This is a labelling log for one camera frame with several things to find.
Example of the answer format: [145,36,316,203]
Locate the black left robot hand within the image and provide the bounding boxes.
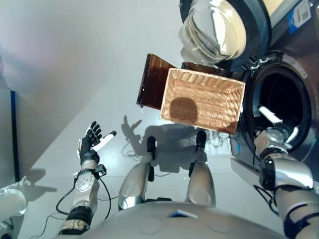
[78,120,118,166]

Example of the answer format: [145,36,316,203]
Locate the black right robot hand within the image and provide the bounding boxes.
[258,106,300,150]

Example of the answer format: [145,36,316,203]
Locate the grey front-load washing machine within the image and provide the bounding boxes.
[229,17,319,186]

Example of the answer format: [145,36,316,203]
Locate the silver left robot leg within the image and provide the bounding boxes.
[117,136,157,211]

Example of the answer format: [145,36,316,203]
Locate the silver robot leg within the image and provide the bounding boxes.
[117,136,157,211]
[184,130,217,209]

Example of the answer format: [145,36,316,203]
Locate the rectangular wicker laundry basket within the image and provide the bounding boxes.
[159,68,246,135]

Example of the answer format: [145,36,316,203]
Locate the blue-edged grey panel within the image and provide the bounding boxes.
[0,88,20,184]

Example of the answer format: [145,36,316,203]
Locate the brown translucent plastic stool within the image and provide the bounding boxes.
[136,53,234,111]

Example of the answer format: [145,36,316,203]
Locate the white rounded plastic device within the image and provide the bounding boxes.
[0,185,27,225]

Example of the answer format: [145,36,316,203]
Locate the silver right robot leg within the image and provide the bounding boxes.
[184,130,217,209]

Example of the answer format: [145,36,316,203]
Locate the round glass washer door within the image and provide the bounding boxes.
[178,0,272,72]

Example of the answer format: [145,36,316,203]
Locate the blue barcode label sticker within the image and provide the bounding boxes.
[286,4,312,34]

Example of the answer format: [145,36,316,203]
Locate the grey cabinet side panel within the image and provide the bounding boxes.
[264,0,319,28]

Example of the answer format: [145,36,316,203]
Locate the grey robot torso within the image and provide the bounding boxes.
[54,200,285,239]

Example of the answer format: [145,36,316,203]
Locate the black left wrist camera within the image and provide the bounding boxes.
[94,164,107,176]

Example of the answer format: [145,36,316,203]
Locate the thin grey floor cable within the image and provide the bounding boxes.
[32,194,119,239]

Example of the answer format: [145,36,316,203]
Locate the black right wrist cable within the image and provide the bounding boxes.
[252,146,279,215]

